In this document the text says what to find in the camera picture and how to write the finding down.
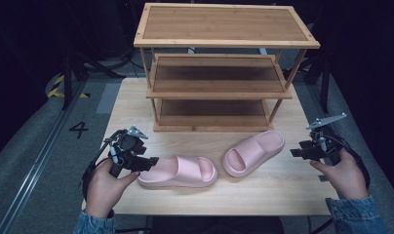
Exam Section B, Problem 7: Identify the wooden shoe rack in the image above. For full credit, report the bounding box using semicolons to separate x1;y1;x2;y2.
133;2;322;134

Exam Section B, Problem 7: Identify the person's right hand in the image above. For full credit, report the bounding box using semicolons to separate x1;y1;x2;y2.
309;148;371;201

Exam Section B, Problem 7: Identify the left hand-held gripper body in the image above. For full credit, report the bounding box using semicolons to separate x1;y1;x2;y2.
103;126;150;178

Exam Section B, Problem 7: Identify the yellow and black hazard tape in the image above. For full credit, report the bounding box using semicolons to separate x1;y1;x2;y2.
47;74;91;99

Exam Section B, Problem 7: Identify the left hand-held gripper black cable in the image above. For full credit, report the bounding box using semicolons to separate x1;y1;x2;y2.
80;129;128;201

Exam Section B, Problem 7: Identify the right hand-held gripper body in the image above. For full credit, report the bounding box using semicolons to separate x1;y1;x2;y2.
301;112;348;166

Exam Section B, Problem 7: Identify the metal floor rail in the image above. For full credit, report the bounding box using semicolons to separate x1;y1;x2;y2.
0;81;86;234

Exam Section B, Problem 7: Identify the pink slipper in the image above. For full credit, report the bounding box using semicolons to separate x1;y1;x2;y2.
137;155;219;189
221;130;287;178

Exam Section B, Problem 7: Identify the right hand-held gripper black cable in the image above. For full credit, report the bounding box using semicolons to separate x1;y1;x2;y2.
326;134;372;190

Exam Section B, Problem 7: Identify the person's left hand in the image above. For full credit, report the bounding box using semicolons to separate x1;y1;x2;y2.
84;159;141;219

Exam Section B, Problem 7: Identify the hand-held gripper black cable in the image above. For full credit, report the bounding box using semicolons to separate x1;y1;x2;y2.
326;134;372;190
80;129;128;201

